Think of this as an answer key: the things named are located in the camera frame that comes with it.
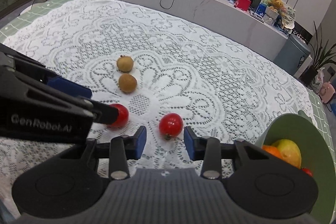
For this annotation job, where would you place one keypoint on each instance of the yellow lemon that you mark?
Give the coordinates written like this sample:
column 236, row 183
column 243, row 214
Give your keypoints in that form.
column 288, row 151

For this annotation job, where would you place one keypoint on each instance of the green bowl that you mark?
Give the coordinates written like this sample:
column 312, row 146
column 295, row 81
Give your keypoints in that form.
column 321, row 161

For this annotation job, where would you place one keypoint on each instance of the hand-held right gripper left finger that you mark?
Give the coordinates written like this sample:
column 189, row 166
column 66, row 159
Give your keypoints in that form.
column 140, row 142

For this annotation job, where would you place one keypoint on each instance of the white pot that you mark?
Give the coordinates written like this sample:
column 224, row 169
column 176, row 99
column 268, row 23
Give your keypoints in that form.
column 271, row 16

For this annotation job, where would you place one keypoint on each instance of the red tomato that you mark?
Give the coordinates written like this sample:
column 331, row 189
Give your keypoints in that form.
column 170, row 125
column 121, row 115
column 307, row 172

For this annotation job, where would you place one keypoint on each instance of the grey trash bin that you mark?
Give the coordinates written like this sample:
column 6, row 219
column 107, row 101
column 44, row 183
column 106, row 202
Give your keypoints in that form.
column 292, row 56

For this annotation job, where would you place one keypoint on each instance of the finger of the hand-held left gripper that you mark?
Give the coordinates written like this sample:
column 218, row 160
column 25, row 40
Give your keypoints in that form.
column 105, row 113
column 68, row 87

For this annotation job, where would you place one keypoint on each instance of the potted long-leaf plant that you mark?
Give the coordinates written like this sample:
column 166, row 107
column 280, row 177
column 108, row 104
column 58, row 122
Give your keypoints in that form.
column 319, row 56

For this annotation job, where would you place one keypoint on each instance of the blue box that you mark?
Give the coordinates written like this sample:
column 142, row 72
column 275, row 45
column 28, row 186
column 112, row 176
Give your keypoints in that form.
column 261, row 10

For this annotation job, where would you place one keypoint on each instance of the red box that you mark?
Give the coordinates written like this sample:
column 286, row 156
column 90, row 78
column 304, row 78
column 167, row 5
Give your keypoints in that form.
column 242, row 3

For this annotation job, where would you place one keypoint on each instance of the teddy bear toy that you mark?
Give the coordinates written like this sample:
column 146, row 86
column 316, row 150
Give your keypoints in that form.
column 277, row 3

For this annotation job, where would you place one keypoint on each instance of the orange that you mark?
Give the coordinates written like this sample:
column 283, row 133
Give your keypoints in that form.
column 271, row 150

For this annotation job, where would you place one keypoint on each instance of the white plastic bag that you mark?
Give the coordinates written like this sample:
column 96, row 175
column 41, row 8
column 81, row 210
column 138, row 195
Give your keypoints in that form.
column 318, row 82

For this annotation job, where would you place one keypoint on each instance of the brown kiwi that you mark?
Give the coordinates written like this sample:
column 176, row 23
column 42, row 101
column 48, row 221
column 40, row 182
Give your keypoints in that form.
column 127, row 83
column 125, row 64

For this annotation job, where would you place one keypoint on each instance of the white lace tablecloth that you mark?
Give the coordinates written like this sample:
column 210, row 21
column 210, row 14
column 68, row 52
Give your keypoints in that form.
column 197, row 69

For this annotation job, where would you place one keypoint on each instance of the pink pig-shaped item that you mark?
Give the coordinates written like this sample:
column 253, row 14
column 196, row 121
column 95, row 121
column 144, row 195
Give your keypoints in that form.
column 328, row 92

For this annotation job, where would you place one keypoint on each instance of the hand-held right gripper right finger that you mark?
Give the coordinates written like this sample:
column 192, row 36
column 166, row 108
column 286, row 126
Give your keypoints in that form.
column 189, row 145

